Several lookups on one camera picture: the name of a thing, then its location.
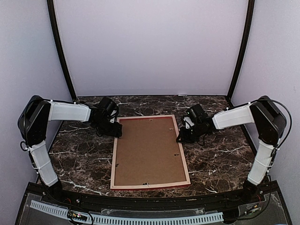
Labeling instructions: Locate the right black corner post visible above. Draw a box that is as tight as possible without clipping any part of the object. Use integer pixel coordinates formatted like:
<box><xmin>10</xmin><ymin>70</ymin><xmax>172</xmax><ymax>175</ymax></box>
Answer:
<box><xmin>226</xmin><ymin>0</ymin><xmax>255</xmax><ymax>102</ymax></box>

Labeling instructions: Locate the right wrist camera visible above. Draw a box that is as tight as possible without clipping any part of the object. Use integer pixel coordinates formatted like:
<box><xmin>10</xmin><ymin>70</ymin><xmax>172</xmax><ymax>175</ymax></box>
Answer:
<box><xmin>187</xmin><ymin>104</ymin><xmax>208</xmax><ymax>123</ymax></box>

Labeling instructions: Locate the black corner post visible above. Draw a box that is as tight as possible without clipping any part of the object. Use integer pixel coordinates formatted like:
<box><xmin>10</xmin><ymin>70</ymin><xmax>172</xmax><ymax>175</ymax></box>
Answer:
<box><xmin>46</xmin><ymin>0</ymin><xmax>77</xmax><ymax>101</ymax></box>
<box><xmin>226</xmin><ymin>0</ymin><xmax>255</xmax><ymax>102</ymax></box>

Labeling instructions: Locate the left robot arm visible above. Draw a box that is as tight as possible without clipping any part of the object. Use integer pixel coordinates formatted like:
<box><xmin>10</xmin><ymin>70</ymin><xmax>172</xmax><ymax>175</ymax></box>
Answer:
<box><xmin>17</xmin><ymin>95</ymin><xmax>122</xmax><ymax>187</ymax></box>

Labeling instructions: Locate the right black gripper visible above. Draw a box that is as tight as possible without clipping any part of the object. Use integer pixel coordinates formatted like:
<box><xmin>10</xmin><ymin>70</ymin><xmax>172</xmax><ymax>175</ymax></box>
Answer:
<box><xmin>177</xmin><ymin>122</ymin><xmax>204</xmax><ymax>143</ymax></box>

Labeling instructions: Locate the brown cardboard backing board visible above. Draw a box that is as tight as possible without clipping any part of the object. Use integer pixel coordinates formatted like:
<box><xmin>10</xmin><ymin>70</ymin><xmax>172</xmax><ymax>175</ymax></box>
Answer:
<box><xmin>114</xmin><ymin>117</ymin><xmax>187</xmax><ymax>186</ymax></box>

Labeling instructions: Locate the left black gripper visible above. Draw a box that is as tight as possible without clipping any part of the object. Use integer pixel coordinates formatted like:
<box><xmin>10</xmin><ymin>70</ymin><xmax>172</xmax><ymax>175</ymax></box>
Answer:
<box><xmin>94</xmin><ymin>117</ymin><xmax>122</xmax><ymax>138</ymax></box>

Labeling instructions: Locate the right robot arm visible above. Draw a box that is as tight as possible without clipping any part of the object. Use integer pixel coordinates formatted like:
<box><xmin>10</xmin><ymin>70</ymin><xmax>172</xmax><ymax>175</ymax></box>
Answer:
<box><xmin>176</xmin><ymin>96</ymin><xmax>292</xmax><ymax>203</ymax></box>

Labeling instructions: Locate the left black corner post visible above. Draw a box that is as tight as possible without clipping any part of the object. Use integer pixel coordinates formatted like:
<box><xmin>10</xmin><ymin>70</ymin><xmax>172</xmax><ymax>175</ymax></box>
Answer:
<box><xmin>46</xmin><ymin>0</ymin><xmax>77</xmax><ymax>101</ymax></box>

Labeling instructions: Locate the red wooden picture frame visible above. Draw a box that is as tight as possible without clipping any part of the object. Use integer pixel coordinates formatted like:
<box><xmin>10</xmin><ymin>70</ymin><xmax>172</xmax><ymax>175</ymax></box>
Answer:
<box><xmin>110</xmin><ymin>114</ymin><xmax>191</xmax><ymax>190</ymax></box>

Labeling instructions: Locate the black front rail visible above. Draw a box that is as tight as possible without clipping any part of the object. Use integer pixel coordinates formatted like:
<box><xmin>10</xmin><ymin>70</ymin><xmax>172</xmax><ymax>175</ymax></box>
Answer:
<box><xmin>22</xmin><ymin>181</ymin><xmax>278</xmax><ymax>212</ymax></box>

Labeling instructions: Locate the white slotted cable duct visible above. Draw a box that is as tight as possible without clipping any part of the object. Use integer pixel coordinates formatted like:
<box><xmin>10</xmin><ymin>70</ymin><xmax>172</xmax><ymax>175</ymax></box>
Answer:
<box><xmin>30</xmin><ymin>200</ymin><xmax>224</xmax><ymax>225</ymax></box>

